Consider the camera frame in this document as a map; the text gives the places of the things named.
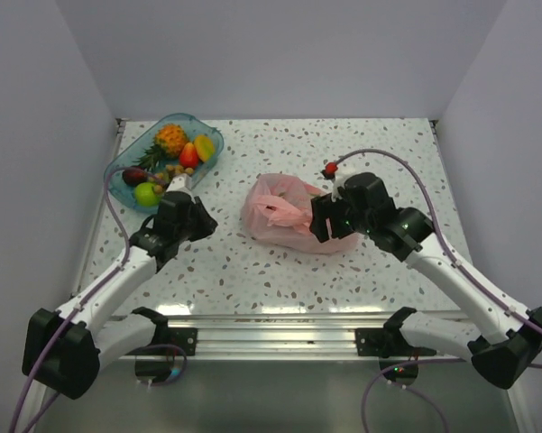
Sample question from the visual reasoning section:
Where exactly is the red toy fruit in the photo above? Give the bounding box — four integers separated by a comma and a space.
179, 142, 200, 169

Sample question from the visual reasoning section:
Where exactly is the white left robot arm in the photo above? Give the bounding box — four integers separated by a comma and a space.
22, 190, 217, 400

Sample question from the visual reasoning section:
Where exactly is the aluminium mounting rail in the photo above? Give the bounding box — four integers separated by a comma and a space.
116, 313, 479, 362

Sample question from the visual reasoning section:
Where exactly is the pink plastic bag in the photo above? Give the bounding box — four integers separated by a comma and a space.
241, 173, 359, 254

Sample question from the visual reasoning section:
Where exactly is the orange yellow toy mango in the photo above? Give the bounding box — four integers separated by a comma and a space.
193, 134, 216, 163

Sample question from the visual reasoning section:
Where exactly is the dark red toy plum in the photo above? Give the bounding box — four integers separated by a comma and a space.
122, 166, 148, 188

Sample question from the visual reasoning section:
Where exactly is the teal plastic fruit tray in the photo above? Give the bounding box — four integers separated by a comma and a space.
104, 113, 225, 214

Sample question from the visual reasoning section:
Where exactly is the green toy apple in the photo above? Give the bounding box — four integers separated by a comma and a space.
133, 182, 164, 207

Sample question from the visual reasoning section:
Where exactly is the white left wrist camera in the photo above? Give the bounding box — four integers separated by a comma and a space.
165, 174, 192, 196

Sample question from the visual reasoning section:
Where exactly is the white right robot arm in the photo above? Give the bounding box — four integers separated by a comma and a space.
310, 163, 542, 390

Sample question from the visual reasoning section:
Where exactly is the brown toy longan bunch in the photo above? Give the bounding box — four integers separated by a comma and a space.
148, 164, 195, 193

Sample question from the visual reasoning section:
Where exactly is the toy pineapple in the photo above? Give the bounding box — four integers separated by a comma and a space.
134, 124, 190, 171

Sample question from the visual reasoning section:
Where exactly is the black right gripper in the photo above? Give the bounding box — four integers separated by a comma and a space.
309, 190, 374, 243

